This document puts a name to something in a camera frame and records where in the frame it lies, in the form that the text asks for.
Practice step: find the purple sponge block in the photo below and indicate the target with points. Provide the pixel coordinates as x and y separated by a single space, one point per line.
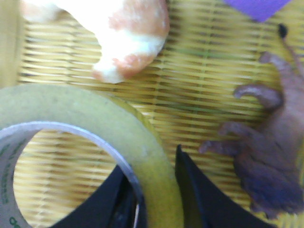
258 10

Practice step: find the purple brown toy figure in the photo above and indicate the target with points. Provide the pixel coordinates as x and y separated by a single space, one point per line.
265 157

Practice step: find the yellow wicker basket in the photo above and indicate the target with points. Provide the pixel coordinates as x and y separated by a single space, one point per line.
186 93

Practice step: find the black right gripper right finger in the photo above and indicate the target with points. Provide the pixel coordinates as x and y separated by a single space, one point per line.
204 204

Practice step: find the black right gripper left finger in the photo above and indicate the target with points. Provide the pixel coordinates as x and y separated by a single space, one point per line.
112 205

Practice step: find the white orange plush toy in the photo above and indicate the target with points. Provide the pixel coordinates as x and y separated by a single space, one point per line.
130 32

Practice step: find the yellow tape roll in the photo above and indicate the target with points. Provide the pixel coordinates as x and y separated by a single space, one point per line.
105 120

